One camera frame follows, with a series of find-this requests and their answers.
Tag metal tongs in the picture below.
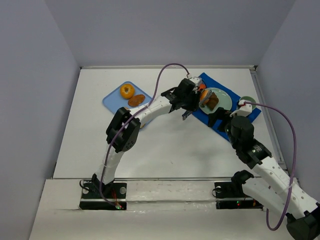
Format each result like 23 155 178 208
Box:
182 90 212 121

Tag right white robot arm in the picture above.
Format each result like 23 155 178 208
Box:
207 107 320 240

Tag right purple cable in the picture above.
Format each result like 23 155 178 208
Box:
243 100 297 231

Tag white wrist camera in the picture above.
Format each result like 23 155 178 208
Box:
189 77 203 87
230 99 253 117

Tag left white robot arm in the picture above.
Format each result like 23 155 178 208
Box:
91 77 203 196

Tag orange bagel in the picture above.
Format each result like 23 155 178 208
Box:
119 83 135 100

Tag dark brown bread piece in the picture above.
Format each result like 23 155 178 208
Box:
205 93 219 111

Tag round tan cookie bread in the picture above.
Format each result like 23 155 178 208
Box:
124 107 146 130

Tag green cup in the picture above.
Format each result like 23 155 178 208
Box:
239 96 256 111

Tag light blue tray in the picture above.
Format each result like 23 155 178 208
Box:
102 81 152 114

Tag pale green floral plate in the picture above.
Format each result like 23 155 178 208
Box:
199 87 233 115

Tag blue cartoon placemat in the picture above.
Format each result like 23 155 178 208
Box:
192 72 262 142

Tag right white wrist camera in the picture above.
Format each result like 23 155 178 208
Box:
230 99 253 117

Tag orange plastic fork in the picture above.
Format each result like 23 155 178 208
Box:
198 83 206 91

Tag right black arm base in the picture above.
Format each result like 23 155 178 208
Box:
211 170 263 210

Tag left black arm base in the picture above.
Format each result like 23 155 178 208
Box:
79 174 127 211

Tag oval brown bread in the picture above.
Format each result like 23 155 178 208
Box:
127 94 146 108

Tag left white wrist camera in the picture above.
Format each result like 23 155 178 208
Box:
189 77 203 87

